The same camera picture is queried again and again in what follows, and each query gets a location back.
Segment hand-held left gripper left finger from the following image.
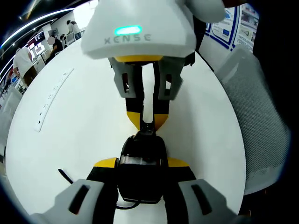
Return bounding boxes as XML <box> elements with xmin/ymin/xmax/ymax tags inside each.
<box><xmin>30</xmin><ymin>157</ymin><xmax>120</xmax><ymax>224</ymax></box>

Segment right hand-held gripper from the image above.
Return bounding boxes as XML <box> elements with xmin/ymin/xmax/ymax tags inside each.
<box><xmin>80</xmin><ymin>0</ymin><xmax>226</xmax><ymax>64</ymax></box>

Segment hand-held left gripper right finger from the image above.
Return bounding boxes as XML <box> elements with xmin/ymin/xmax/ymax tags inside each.
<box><xmin>162</xmin><ymin>156</ymin><xmax>241</xmax><ymax>224</ymax></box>

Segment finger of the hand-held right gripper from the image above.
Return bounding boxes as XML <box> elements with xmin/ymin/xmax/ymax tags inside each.
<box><xmin>108</xmin><ymin>57</ymin><xmax>145</xmax><ymax>131</ymax></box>
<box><xmin>151</xmin><ymin>56</ymin><xmax>185</xmax><ymax>131</ymax></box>

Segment white power strip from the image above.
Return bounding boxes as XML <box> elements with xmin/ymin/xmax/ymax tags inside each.
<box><xmin>34</xmin><ymin>67</ymin><xmax>75</xmax><ymax>133</ymax></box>

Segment grey mesh chair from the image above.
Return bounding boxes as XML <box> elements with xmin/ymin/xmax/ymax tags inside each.
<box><xmin>214</xmin><ymin>45</ymin><xmax>293</xmax><ymax>196</ymax></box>

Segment thin black cord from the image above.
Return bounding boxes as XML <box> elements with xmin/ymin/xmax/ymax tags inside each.
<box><xmin>57</xmin><ymin>168</ymin><xmax>75</xmax><ymax>185</ymax></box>

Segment blue and white wall posters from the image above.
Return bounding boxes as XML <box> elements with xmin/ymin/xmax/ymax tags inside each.
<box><xmin>205</xmin><ymin>2</ymin><xmax>260</xmax><ymax>51</ymax></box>

